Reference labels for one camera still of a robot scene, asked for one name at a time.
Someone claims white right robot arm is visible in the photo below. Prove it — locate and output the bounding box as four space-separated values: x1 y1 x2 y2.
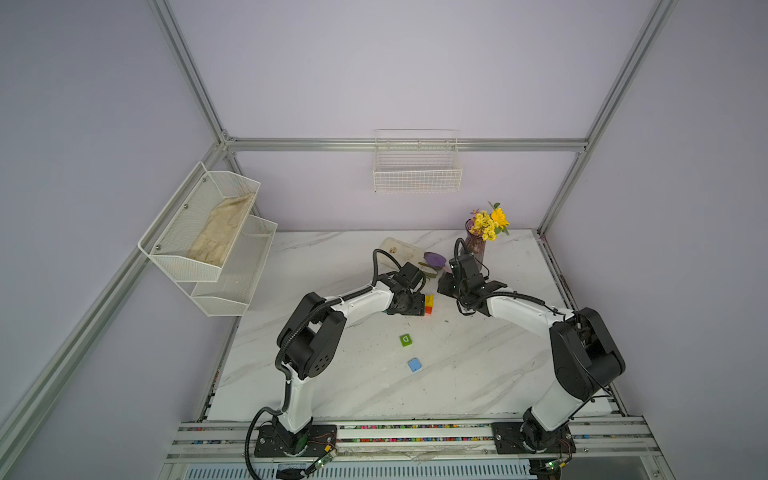
438 253 626 453

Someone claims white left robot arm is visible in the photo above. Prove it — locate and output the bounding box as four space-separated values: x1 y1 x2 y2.
273 263 427 454

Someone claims light blue wood block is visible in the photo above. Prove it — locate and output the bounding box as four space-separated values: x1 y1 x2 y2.
407 358 422 372

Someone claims beige dirty cloth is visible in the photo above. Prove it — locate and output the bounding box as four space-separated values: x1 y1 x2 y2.
379 237 424 265

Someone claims purple glass vase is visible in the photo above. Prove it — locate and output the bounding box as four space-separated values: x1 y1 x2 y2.
465 219 486 264

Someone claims yellow flower bouquet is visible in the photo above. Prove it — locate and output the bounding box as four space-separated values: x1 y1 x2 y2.
467 203 510 241

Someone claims white mesh lower shelf basket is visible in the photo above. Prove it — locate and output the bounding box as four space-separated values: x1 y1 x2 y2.
191 215 277 317

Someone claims white mesh shelf basket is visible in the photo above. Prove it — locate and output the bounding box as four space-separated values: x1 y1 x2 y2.
138 163 260 283
191 215 277 317

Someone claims beige glove in basket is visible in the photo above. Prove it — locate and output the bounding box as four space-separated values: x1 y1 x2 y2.
187 194 255 267

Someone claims white mesh upper shelf basket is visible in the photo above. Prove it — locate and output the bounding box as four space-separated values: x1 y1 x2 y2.
138 163 260 283

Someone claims white wire wall basket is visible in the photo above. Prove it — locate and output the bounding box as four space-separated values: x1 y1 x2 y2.
373 129 463 194

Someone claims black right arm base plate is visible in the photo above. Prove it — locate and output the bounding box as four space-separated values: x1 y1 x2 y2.
491 420 576 454

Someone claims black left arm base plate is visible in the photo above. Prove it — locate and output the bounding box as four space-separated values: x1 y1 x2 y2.
251 423 338 458

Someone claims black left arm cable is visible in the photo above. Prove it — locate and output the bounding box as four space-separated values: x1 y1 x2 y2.
242 248 403 480

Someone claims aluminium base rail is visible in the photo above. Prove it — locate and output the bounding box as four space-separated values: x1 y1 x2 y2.
165 415 662 463

